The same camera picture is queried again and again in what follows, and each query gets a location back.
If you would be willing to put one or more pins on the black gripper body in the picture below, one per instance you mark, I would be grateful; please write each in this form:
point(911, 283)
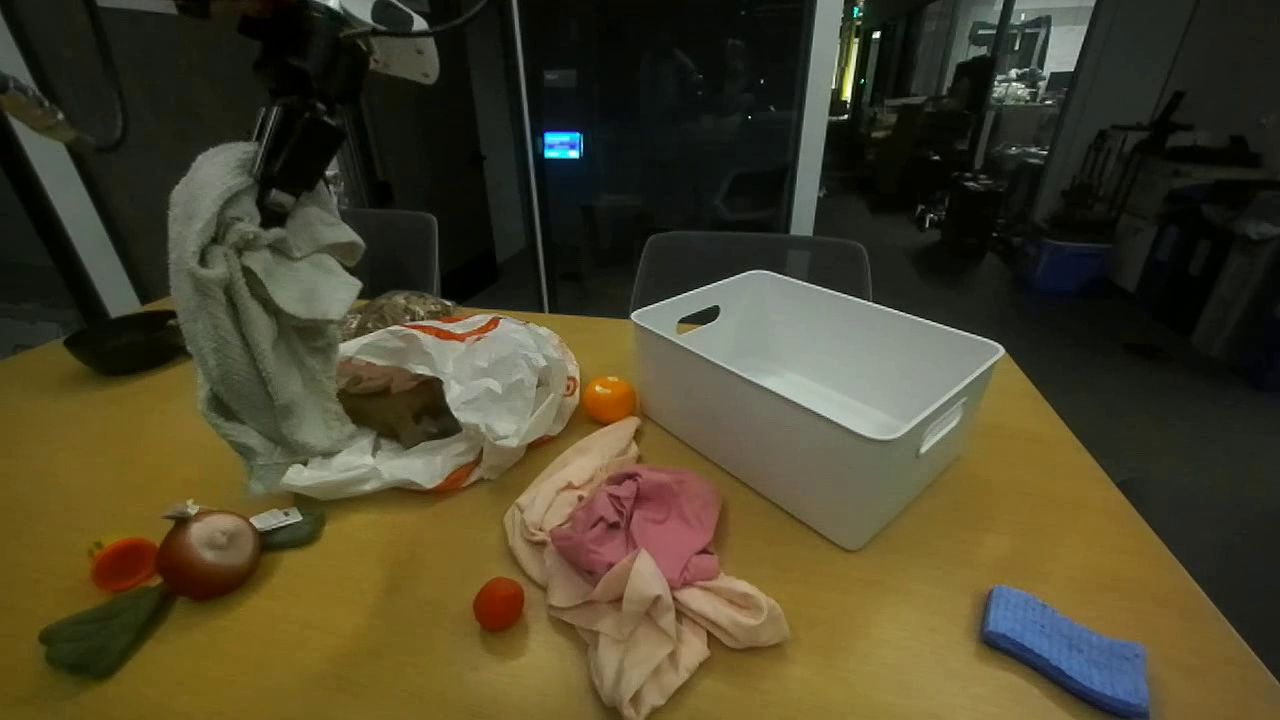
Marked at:
point(301, 149)

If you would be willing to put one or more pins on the white towel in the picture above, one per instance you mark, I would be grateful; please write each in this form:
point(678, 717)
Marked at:
point(253, 334)

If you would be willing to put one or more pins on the brown moose plush toy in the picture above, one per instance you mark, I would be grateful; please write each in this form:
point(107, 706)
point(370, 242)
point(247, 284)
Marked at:
point(400, 404)

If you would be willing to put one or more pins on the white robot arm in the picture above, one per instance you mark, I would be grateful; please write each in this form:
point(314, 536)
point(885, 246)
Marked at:
point(400, 53)

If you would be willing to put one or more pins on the white orange plastic bag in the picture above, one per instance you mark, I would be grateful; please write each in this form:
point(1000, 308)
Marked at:
point(515, 381)

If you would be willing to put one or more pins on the orange fruit toy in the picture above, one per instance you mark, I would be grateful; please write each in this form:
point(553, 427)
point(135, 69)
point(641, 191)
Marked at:
point(610, 401)

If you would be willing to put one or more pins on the red onion plush toy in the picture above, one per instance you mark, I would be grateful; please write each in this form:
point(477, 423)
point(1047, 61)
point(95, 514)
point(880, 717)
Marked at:
point(208, 554)

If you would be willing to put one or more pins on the orange yellow toy cup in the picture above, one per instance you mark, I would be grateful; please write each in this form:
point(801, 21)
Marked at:
point(125, 562)

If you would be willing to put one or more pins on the red tomato toy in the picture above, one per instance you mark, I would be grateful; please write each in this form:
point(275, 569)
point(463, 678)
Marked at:
point(497, 607)

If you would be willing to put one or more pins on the grey chair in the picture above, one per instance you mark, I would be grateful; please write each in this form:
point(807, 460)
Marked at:
point(745, 262)
point(399, 248)

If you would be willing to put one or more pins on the blue lit screen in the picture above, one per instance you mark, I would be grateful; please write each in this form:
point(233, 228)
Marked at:
point(563, 145)

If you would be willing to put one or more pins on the black bowl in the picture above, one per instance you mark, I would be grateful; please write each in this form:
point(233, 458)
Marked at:
point(122, 344)

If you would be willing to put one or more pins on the small green leaf with tag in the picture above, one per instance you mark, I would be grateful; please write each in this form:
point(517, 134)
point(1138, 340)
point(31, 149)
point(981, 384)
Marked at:
point(296, 529)

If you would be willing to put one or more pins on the pink cloth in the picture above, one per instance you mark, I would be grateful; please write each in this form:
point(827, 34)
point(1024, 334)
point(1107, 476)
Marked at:
point(654, 520)

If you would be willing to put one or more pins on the large green felt leaf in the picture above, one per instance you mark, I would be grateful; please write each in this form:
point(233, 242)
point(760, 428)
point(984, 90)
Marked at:
point(107, 632)

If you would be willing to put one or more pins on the white plastic bin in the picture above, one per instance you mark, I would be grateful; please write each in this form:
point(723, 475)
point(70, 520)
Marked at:
point(812, 427)

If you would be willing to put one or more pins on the beige cloth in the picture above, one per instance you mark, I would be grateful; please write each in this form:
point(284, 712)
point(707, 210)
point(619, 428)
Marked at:
point(641, 641)

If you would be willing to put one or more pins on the blue bin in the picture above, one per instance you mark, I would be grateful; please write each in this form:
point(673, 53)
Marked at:
point(1068, 267)

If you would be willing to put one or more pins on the blue cleaning cloth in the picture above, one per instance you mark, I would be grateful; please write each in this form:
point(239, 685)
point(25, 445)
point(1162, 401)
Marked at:
point(1064, 648)

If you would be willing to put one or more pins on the white door frame post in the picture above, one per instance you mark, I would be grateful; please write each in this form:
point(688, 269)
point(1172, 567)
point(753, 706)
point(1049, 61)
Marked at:
point(818, 120)

